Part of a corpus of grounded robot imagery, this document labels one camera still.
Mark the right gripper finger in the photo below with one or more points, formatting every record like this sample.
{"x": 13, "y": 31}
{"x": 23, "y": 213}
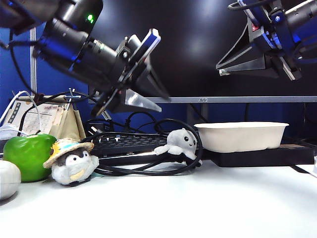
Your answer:
{"x": 244, "y": 54}
{"x": 272, "y": 68}

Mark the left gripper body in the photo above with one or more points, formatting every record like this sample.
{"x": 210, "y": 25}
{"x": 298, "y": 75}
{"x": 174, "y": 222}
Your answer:
{"x": 121, "y": 69}

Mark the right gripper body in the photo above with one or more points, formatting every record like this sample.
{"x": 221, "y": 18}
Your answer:
{"x": 272, "y": 32}

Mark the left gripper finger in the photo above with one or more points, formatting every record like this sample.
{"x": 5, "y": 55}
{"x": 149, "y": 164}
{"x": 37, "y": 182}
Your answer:
{"x": 136, "y": 102}
{"x": 151, "y": 84}

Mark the grey fluffy octopus plush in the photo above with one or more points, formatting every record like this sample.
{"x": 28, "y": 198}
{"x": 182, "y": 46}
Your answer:
{"x": 182, "y": 138}

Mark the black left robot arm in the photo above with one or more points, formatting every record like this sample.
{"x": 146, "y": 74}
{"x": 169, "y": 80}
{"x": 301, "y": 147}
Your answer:
{"x": 74, "y": 37}

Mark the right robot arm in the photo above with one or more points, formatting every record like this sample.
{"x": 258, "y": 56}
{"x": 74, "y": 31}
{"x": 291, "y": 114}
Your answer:
{"x": 304, "y": 12}

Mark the cream paper lunch box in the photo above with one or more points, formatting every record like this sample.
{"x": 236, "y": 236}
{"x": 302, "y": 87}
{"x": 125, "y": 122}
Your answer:
{"x": 237, "y": 138}

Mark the black flat box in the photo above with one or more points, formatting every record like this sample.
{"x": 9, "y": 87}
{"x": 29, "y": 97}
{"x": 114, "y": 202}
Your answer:
{"x": 260, "y": 158}

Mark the black keyboard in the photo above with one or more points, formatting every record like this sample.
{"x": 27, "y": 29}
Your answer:
{"x": 128, "y": 143}

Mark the black power plug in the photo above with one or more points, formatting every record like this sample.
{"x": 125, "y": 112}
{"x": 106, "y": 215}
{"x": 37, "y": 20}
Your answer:
{"x": 99, "y": 131}

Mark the black computer monitor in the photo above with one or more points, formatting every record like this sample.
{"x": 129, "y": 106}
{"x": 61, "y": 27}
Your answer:
{"x": 198, "y": 37}

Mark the grey monitor stand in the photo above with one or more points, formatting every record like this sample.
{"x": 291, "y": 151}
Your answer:
{"x": 195, "y": 114}

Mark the beige canvas desk calendar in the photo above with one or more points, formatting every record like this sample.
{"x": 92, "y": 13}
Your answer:
{"x": 71, "y": 124}

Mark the penguin plush with straw hat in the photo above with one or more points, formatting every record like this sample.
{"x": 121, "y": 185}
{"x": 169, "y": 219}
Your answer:
{"x": 70, "y": 166}

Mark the green apple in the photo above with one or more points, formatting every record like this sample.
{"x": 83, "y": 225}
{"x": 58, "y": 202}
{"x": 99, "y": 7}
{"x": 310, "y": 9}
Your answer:
{"x": 26, "y": 153}

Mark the white plastic bag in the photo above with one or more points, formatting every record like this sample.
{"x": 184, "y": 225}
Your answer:
{"x": 6, "y": 134}

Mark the white rounded pod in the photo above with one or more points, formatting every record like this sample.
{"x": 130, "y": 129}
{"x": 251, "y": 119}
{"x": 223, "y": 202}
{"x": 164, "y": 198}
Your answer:
{"x": 8, "y": 178}

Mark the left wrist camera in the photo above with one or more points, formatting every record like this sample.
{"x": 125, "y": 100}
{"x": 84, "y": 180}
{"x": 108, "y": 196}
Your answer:
{"x": 135, "y": 43}

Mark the silver partition frame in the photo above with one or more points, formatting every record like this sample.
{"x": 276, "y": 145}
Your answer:
{"x": 33, "y": 74}

